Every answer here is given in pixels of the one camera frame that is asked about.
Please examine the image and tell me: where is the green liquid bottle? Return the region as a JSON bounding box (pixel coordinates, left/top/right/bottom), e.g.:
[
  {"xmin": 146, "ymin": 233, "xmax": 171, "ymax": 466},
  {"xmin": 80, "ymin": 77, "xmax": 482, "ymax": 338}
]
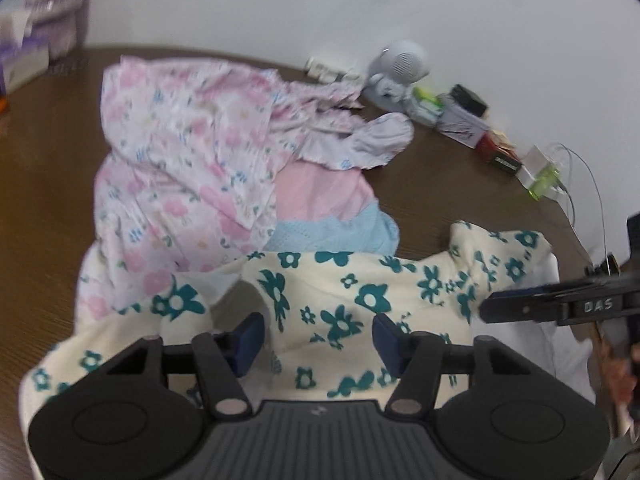
[{"xmin": 530, "ymin": 160, "xmax": 561, "ymax": 201}]

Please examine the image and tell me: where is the dark flat card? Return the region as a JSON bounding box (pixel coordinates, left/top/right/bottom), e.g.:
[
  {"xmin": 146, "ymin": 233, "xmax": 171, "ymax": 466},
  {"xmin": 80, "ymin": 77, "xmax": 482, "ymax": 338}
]
[{"xmin": 47, "ymin": 57, "xmax": 90, "ymax": 75}]

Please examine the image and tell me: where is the white robot speaker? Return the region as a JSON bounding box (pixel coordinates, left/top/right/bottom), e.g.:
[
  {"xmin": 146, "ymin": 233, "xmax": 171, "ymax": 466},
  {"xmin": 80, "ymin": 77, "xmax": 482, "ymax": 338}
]
[{"xmin": 362, "ymin": 40, "xmax": 431, "ymax": 108}]

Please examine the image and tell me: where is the plain pink garment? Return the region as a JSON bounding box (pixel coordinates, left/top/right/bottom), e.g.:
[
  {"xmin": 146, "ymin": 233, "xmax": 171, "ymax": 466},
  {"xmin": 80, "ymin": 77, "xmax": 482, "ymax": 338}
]
[{"xmin": 275, "ymin": 162, "xmax": 381, "ymax": 226}]

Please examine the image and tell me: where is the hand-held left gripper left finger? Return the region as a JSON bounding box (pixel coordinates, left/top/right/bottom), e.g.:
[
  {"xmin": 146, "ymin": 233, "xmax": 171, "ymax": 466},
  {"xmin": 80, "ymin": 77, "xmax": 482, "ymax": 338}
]
[{"xmin": 102, "ymin": 311, "xmax": 266, "ymax": 418}]

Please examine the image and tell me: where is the purple tissue box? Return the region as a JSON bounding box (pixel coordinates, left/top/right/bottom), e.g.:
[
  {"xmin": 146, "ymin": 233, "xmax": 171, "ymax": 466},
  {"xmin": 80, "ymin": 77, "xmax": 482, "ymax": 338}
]
[{"xmin": 0, "ymin": 10, "xmax": 51, "ymax": 96}]

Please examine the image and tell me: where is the pink floral garment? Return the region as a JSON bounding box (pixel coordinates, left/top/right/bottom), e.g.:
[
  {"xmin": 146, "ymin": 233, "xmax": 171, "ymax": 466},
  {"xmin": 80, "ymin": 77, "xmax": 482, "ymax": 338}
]
[{"xmin": 75, "ymin": 55, "xmax": 366, "ymax": 321}]

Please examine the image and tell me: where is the light blue garment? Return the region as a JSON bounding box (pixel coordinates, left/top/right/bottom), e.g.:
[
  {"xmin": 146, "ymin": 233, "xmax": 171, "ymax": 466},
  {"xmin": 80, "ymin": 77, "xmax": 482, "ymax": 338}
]
[{"xmin": 262, "ymin": 210, "xmax": 401, "ymax": 256}]

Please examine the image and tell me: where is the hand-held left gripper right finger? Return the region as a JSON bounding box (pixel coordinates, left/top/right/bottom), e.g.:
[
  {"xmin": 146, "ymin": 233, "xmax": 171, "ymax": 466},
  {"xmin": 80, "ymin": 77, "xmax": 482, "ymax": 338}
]
[{"xmin": 372, "ymin": 314, "xmax": 538, "ymax": 418}]

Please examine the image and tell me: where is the black power adapter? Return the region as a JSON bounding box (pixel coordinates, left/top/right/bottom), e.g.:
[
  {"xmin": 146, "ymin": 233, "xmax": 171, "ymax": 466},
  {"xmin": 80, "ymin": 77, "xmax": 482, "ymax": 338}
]
[{"xmin": 450, "ymin": 84, "xmax": 488, "ymax": 117}]

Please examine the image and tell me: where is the lilac ruffled garment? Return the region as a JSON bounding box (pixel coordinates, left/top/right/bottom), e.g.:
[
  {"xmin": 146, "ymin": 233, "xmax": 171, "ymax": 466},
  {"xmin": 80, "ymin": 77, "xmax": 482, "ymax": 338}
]
[{"xmin": 272, "ymin": 77, "xmax": 416, "ymax": 171}]

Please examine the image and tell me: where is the pink fuzzy vase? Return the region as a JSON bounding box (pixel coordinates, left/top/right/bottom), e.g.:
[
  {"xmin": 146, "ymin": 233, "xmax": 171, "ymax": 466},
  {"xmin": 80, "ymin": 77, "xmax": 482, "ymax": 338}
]
[{"xmin": 25, "ymin": 0, "xmax": 91, "ymax": 61}]

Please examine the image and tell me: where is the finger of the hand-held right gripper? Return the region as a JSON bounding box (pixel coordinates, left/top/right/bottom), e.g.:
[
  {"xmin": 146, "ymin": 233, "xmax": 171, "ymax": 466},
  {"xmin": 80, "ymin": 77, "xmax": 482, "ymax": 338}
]
[
  {"xmin": 492, "ymin": 280, "xmax": 591, "ymax": 301},
  {"xmin": 479, "ymin": 296, "xmax": 563, "ymax": 325}
]

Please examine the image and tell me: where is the small tan box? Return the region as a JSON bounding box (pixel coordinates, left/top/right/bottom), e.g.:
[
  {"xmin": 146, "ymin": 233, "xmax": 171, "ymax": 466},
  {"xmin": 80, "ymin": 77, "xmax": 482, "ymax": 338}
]
[{"xmin": 487, "ymin": 130, "xmax": 516, "ymax": 153}]

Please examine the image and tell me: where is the dark red box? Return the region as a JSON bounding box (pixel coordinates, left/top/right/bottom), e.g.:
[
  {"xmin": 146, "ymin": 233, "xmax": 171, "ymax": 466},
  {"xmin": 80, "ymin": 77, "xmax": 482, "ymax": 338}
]
[{"xmin": 475, "ymin": 132, "xmax": 523, "ymax": 176}]

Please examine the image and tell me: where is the white charger block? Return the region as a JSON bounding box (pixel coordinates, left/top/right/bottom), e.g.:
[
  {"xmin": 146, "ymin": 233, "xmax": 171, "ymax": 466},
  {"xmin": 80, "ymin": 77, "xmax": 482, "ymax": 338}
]
[{"xmin": 517, "ymin": 145, "xmax": 553, "ymax": 186}]

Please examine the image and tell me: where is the white charging cable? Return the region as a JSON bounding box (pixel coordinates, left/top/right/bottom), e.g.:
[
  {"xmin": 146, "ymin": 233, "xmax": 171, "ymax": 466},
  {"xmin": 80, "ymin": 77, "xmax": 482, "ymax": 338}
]
[{"xmin": 550, "ymin": 142, "xmax": 616, "ymax": 271}]

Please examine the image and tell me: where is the stack of green boxes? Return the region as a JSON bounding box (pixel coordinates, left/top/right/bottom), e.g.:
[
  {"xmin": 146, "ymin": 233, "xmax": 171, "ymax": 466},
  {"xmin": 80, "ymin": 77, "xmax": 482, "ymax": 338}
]
[{"xmin": 412, "ymin": 87, "xmax": 446, "ymax": 126}]

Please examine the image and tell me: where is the white plug strip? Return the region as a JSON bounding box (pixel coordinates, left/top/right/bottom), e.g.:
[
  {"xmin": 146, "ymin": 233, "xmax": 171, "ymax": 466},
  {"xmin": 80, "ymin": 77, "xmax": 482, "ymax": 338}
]
[{"xmin": 306, "ymin": 56, "xmax": 361, "ymax": 83}]

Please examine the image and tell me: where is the grey tin box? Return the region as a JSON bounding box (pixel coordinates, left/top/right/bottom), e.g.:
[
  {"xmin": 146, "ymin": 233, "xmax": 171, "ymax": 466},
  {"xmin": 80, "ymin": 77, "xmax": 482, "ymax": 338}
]
[{"xmin": 437, "ymin": 105, "xmax": 488, "ymax": 148}]

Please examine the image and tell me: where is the cream garment with teal flowers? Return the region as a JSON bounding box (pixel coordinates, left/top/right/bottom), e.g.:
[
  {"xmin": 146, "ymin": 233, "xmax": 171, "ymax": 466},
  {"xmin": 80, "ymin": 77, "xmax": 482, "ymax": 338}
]
[{"xmin": 19, "ymin": 220, "xmax": 601, "ymax": 461}]

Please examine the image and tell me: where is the person's right hand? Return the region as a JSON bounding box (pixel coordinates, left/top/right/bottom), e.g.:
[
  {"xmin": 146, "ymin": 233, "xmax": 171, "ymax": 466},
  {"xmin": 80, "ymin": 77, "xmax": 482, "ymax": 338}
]
[{"xmin": 597, "ymin": 337, "xmax": 640, "ymax": 431}]

